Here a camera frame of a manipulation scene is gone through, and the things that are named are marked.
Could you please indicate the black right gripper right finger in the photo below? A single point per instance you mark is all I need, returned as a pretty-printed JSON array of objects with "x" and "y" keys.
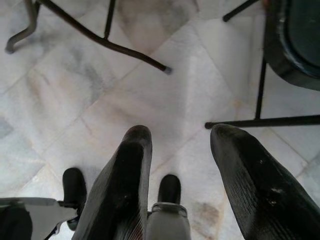
[{"x": 255, "y": 200}]

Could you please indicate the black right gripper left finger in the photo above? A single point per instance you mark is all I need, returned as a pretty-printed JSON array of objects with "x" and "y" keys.
[{"x": 120, "y": 190}]

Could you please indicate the black robot left foot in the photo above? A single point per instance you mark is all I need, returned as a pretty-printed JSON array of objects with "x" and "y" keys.
[{"x": 73, "y": 185}]

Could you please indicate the black robot foot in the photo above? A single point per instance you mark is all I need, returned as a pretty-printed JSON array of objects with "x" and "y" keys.
[
  {"x": 73, "y": 185},
  {"x": 170, "y": 188}
]

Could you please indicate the black robot right foot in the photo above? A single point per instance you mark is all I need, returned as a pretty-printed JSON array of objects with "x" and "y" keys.
[{"x": 170, "y": 188}]

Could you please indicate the grey robot right leg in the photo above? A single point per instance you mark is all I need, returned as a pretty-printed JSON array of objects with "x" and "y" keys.
[{"x": 165, "y": 222}]

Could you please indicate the dark green chair, black legs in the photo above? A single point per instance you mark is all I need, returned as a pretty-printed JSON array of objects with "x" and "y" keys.
[{"x": 300, "y": 37}]

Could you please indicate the brown metal chair frame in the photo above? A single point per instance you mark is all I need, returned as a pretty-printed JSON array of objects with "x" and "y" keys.
[{"x": 125, "y": 48}]

